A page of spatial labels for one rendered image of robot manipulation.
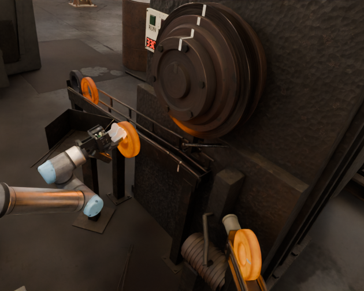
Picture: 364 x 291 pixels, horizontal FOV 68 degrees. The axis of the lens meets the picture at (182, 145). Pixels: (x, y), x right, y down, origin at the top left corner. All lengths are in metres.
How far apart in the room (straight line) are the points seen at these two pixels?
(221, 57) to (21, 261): 1.49
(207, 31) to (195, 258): 0.84
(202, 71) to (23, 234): 1.48
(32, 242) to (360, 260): 2.04
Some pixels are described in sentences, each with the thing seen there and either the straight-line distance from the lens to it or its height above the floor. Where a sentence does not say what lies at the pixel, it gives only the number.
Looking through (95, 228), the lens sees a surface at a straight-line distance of 1.85.
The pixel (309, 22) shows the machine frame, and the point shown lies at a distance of 0.92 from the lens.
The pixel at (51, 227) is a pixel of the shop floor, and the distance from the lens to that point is 1.91.
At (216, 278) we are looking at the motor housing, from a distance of 1.13.
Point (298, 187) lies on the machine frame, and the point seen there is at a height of 0.87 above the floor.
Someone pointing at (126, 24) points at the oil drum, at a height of 0.58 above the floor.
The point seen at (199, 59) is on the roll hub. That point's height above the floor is 1.22.
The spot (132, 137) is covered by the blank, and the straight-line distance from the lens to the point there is 1.09.
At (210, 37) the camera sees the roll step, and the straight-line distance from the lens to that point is 0.89.
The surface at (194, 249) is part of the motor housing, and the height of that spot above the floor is 0.52.
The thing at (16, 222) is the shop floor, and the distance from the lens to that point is 2.01.
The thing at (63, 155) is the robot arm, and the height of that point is 0.83.
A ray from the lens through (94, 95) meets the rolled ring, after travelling 1.80.
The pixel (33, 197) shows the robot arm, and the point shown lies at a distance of 0.89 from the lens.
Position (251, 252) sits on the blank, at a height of 0.77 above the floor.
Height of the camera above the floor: 1.48
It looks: 36 degrees down
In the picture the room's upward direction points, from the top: 9 degrees clockwise
